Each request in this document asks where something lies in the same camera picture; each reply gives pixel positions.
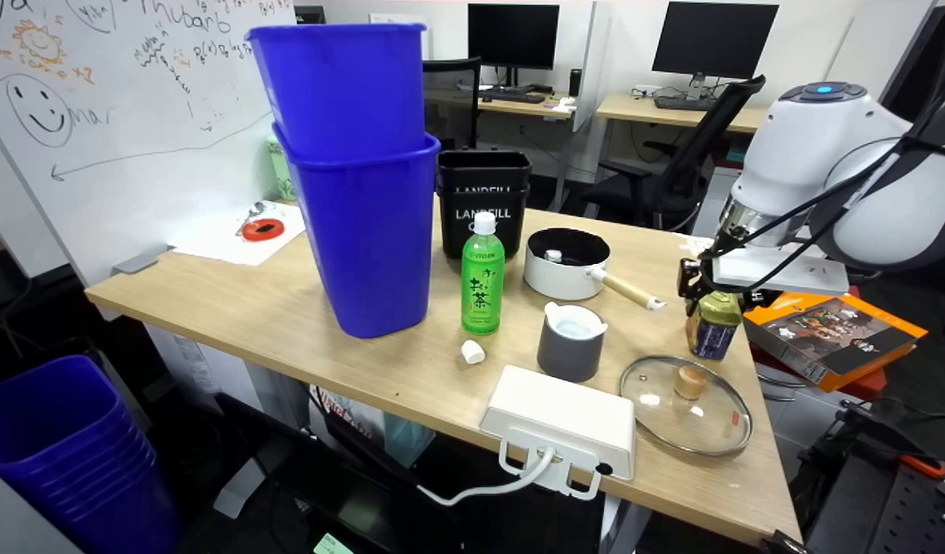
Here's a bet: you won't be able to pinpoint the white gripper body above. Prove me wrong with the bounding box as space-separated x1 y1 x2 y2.
708 239 853 298

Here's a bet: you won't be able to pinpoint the clear glass pot lid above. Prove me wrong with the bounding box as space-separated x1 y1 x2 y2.
617 352 756 462

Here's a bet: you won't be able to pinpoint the orange and black book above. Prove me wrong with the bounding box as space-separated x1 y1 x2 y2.
741 288 929 393

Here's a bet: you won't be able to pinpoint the black office chair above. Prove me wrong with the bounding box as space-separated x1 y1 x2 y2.
590 71 768 232

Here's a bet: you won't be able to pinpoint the grey cup with white inside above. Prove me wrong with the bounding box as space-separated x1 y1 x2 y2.
537 301 609 386

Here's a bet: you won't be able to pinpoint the wooden office desk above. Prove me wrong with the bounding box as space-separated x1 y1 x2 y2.
590 94 771 140

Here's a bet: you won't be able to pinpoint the black keyboard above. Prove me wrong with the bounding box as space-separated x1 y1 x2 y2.
652 94 712 114

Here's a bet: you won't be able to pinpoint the white rectangular box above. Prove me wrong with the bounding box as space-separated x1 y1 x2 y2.
477 363 636 483

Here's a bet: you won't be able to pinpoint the green plastic bottle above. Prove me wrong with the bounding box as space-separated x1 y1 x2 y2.
459 209 508 338

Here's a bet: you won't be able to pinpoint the black bin with white lettering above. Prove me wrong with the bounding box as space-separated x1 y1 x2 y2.
435 148 531 270

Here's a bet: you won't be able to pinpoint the black computer monitor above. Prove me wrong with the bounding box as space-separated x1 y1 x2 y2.
648 0 782 80
465 0 562 74

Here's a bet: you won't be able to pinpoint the black metal stand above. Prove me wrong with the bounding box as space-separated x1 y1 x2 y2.
798 403 945 554

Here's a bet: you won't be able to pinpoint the blue plastic bin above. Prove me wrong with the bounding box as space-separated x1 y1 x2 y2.
245 23 430 164
270 120 442 341

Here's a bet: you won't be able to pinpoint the orange tape roll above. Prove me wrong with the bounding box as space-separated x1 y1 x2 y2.
239 215 290 247

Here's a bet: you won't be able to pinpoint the grey whiteboard eraser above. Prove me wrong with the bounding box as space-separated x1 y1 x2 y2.
110 244 174 276

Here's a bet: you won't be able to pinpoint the whiteboard with drawings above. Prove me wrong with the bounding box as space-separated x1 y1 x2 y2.
0 0 310 288

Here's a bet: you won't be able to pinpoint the nested blue floor bins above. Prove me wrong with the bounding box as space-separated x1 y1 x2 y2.
0 354 185 554

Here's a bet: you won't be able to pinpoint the white saucepan with wooden handle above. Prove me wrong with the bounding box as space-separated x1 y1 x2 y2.
519 225 670 315

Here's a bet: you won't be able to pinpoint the white cable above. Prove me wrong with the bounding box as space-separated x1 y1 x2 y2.
419 439 607 510

